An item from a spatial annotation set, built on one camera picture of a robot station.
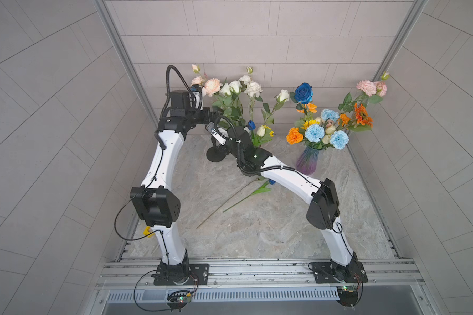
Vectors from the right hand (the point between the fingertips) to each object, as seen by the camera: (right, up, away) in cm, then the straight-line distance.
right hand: (220, 129), depth 81 cm
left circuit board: (-13, -60, -15) cm, 63 cm away
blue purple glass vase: (+40, -14, +13) cm, 44 cm away
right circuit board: (+47, -61, -12) cm, 77 cm away
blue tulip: (+13, +2, 0) cm, 13 cm away
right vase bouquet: (+44, 0, 0) cm, 44 cm away
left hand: (-1, +9, -1) cm, 9 cm away
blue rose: (+14, -25, +16) cm, 33 cm away
